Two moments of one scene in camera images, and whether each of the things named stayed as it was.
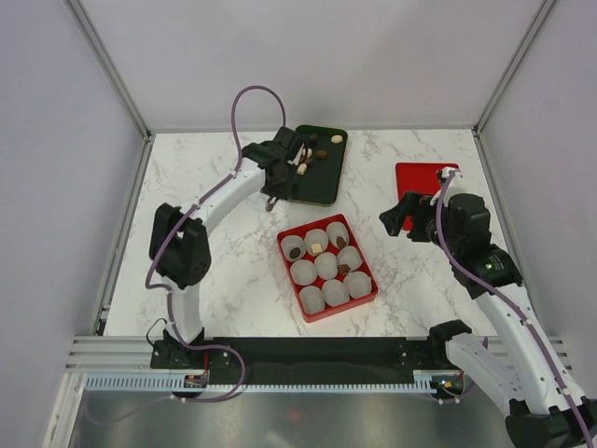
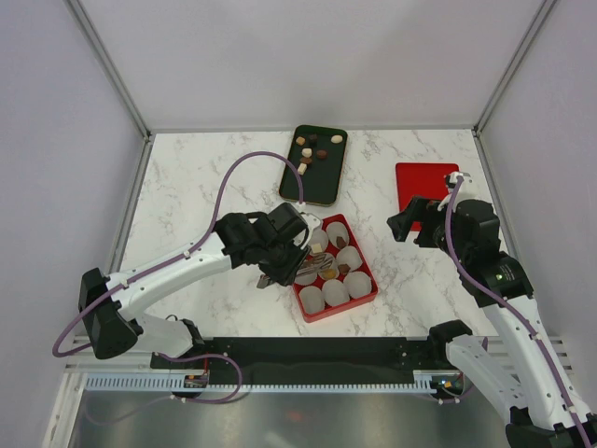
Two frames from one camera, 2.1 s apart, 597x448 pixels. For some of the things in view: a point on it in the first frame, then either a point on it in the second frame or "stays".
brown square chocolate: (340, 242) stays
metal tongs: (271, 201) to (313, 265)
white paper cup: (351, 257) stays
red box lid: (419, 178) stays
